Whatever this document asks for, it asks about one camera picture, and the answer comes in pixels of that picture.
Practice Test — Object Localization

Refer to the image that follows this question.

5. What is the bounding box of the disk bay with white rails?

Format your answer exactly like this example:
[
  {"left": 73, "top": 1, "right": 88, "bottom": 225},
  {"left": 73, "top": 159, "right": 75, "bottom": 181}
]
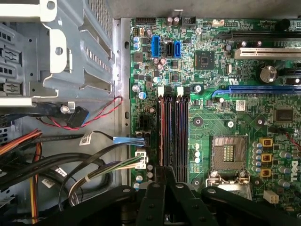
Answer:
[{"left": 0, "top": 0, "right": 116, "bottom": 108}]

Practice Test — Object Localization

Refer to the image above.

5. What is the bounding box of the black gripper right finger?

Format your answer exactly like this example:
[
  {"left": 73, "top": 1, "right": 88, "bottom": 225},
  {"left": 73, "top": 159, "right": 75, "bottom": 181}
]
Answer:
[{"left": 166, "top": 166, "right": 301, "bottom": 226}]

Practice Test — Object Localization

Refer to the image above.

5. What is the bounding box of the black blue connector block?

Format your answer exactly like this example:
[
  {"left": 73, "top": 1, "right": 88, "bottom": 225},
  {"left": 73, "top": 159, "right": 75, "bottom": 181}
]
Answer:
[{"left": 66, "top": 106, "right": 90, "bottom": 129}]

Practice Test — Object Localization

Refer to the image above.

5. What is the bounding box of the multicolour wire loom white plug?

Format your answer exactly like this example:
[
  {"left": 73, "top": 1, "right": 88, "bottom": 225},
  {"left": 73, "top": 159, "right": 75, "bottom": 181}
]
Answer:
[{"left": 68, "top": 150, "right": 149, "bottom": 201}]

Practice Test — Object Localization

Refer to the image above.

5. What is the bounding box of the blue data port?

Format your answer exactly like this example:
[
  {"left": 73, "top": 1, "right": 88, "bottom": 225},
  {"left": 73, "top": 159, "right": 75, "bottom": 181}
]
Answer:
[{"left": 173, "top": 40, "right": 182, "bottom": 58}]

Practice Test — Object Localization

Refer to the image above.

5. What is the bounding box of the white four pin connector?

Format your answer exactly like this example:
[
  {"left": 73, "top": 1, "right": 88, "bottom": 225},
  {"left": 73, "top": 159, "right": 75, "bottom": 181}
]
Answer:
[{"left": 263, "top": 189, "right": 280, "bottom": 204}]

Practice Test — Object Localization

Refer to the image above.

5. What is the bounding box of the black chipset chip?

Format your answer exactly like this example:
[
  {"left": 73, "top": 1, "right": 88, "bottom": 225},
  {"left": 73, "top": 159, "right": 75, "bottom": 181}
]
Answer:
[{"left": 194, "top": 50, "right": 215, "bottom": 70}]

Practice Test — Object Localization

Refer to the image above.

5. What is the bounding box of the white expansion slot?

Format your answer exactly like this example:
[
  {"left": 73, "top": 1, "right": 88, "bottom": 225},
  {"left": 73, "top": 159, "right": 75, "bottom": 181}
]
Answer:
[{"left": 234, "top": 47, "right": 301, "bottom": 61}]

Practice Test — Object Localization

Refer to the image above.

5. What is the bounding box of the orange power wire bundle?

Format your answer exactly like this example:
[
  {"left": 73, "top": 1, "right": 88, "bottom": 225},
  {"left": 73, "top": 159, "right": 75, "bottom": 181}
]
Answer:
[{"left": 0, "top": 128, "right": 44, "bottom": 224}]

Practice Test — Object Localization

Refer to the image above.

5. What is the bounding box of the short black expansion slot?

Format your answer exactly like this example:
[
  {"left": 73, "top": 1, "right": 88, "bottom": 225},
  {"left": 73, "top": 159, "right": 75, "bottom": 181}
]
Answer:
[{"left": 278, "top": 69, "right": 301, "bottom": 85}]

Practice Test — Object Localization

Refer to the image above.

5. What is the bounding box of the blue expansion slot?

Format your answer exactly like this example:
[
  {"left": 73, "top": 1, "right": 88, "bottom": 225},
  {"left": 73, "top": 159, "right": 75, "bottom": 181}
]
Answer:
[{"left": 211, "top": 84, "right": 301, "bottom": 97}]

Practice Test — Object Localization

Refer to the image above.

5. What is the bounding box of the red black twisted wire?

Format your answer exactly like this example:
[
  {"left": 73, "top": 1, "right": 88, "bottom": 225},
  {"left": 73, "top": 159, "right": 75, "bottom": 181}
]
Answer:
[{"left": 36, "top": 96, "right": 124, "bottom": 131}]

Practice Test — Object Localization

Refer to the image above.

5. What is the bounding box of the red black fan wire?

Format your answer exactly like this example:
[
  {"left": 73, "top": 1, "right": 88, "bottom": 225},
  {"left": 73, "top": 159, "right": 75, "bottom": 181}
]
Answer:
[{"left": 285, "top": 132, "right": 301, "bottom": 148}]

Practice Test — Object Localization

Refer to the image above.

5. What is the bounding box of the blue tab data wire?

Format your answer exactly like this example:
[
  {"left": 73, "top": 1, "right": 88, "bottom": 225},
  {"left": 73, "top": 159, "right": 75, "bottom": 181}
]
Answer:
[{"left": 79, "top": 129, "right": 151, "bottom": 146}]

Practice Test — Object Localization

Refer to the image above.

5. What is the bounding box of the black PC case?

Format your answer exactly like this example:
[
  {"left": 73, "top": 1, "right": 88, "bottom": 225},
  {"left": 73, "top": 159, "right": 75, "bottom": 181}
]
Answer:
[{"left": 0, "top": 0, "right": 301, "bottom": 226}]

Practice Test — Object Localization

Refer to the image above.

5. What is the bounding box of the long black expansion slot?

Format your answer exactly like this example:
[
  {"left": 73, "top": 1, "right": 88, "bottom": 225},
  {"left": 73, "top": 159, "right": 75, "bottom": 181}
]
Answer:
[{"left": 216, "top": 32, "right": 301, "bottom": 40}]

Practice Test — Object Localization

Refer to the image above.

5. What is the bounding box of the silver coin battery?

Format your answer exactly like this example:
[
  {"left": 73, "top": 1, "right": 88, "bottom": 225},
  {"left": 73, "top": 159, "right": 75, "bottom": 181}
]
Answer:
[{"left": 259, "top": 65, "right": 278, "bottom": 84}]

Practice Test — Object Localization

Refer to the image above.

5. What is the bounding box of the blue header socket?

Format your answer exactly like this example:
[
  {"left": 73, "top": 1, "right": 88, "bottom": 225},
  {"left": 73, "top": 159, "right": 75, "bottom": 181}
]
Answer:
[{"left": 151, "top": 35, "right": 162, "bottom": 57}]

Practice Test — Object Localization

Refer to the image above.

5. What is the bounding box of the CPU socket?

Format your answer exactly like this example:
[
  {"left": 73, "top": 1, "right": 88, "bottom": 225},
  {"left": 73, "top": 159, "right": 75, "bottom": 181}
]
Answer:
[{"left": 210, "top": 135, "right": 249, "bottom": 172}]

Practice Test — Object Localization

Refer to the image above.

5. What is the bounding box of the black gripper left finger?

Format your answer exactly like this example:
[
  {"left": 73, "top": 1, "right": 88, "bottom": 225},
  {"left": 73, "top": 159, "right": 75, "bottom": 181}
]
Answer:
[{"left": 58, "top": 166, "right": 166, "bottom": 226}]

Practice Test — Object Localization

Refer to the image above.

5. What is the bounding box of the wire locking lever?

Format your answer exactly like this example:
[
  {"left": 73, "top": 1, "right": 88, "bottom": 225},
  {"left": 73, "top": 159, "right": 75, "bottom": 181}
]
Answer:
[{"left": 206, "top": 178, "right": 250, "bottom": 188}]

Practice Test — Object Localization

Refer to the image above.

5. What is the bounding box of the green motherboard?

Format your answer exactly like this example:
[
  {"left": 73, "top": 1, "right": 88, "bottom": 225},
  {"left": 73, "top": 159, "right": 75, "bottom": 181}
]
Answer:
[{"left": 129, "top": 16, "right": 301, "bottom": 212}]

